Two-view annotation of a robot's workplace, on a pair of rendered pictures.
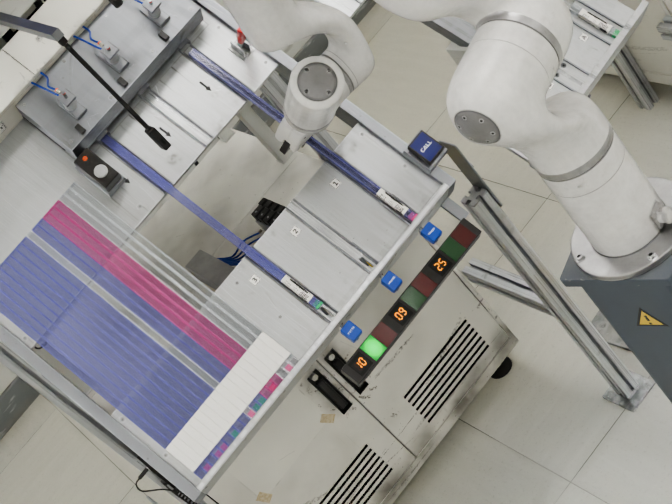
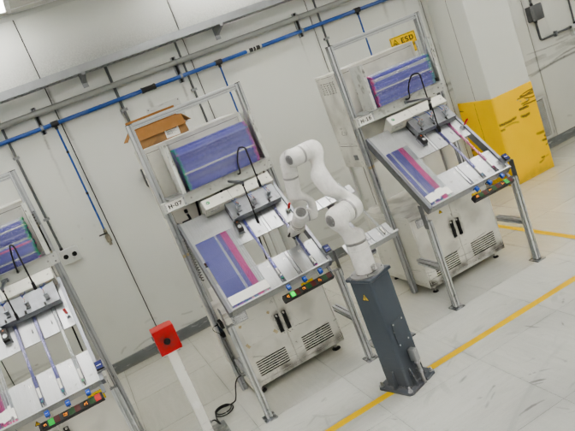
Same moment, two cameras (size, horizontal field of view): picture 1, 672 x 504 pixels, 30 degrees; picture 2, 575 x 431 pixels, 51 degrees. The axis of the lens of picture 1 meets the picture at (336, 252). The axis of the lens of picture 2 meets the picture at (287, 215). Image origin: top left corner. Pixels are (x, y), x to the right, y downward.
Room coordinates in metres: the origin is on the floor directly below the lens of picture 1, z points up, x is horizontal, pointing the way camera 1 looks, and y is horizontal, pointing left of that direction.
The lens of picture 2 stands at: (-1.69, 0.22, 1.88)
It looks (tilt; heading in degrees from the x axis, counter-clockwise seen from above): 13 degrees down; 355
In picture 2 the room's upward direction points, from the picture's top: 21 degrees counter-clockwise
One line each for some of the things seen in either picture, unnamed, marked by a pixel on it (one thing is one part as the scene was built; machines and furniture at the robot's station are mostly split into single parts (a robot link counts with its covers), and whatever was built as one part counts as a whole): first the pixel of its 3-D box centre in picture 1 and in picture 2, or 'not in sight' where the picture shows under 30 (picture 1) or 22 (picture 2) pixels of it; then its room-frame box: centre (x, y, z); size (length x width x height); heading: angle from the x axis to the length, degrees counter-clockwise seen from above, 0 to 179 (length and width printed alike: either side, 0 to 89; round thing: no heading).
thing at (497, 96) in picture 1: (524, 108); (344, 224); (1.38, -0.32, 1.00); 0.19 x 0.12 x 0.24; 121
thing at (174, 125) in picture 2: not in sight; (173, 121); (2.47, 0.34, 1.82); 0.68 x 0.30 x 0.20; 103
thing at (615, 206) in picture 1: (603, 190); (361, 256); (1.39, -0.34, 0.79); 0.19 x 0.19 x 0.18
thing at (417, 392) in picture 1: (281, 354); (269, 319); (2.31, 0.25, 0.31); 0.70 x 0.65 x 0.62; 103
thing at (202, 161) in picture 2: not in sight; (216, 155); (2.21, 0.16, 1.52); 0.51 x 0.13 x 0.27; 103
